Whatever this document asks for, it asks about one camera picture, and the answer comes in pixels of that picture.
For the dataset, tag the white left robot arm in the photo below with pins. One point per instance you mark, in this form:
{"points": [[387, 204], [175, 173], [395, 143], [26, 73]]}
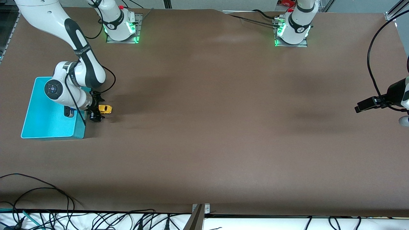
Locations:
{"points": [[297, 25]]}

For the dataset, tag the teal plastic bin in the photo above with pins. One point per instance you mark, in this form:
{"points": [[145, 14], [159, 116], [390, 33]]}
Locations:
{"points": [[48, 124]]}

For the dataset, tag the aluminium frame extrusion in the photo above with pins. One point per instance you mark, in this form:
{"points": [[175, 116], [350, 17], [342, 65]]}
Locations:
{"points": [[396, 9]]}

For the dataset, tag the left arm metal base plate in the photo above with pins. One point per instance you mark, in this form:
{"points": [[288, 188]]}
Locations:
{"points": [[305, 44]]}

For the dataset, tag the grey metal bar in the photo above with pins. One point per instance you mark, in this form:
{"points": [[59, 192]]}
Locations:
{"points": [[195, 222]]}

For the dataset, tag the silver metal bracket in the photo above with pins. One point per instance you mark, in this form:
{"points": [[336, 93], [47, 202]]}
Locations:
{"points": [[207, 208]]}

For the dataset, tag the red box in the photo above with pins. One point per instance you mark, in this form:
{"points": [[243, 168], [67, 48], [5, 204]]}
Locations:
{"points": [[287, 2]]}

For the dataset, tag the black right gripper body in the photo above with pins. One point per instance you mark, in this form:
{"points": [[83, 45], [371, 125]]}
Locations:
{"points": [[94, 105]]}

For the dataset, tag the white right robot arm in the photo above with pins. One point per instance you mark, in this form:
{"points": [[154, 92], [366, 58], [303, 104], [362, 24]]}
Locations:
{"points": [[41, 16]]}

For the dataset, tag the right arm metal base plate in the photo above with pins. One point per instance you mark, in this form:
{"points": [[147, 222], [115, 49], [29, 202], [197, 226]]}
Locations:
{"points": [[139, 28]]}

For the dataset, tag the brown table cover sheet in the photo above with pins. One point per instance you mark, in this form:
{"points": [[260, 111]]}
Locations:
{"points": [[204, 127]]}

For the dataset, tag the yellow beetle toy car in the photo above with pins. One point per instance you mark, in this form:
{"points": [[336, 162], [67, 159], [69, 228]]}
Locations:
{"points": [[104, 109]]}

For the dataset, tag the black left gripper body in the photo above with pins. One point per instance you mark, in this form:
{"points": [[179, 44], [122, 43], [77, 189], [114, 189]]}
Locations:
{"points": [[393, 93]]}

